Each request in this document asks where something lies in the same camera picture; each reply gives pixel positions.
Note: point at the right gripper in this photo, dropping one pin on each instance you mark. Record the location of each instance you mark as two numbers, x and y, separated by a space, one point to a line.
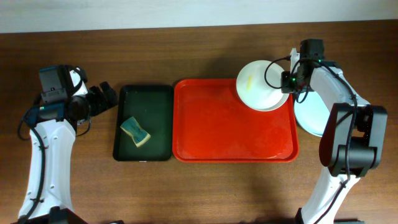
285 89

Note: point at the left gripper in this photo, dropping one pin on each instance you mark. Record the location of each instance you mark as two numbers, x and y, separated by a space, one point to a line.
101 104

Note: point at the light blue plate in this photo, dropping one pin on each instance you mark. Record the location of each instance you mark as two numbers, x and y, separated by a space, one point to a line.
312 114

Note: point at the white plate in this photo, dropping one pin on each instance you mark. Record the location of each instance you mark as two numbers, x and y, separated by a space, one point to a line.
254 91

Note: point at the green yellow sponge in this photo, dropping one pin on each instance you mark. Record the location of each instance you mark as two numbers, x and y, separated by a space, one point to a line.
133 129

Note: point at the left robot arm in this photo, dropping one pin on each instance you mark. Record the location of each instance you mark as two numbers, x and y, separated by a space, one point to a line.
52 129

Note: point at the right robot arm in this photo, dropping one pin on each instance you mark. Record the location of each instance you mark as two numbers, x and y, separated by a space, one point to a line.
351 143

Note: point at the dark green tray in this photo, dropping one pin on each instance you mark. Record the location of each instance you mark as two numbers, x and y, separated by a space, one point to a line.
152 107

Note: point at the red tray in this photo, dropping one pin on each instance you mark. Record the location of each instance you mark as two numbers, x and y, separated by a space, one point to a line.
211 124

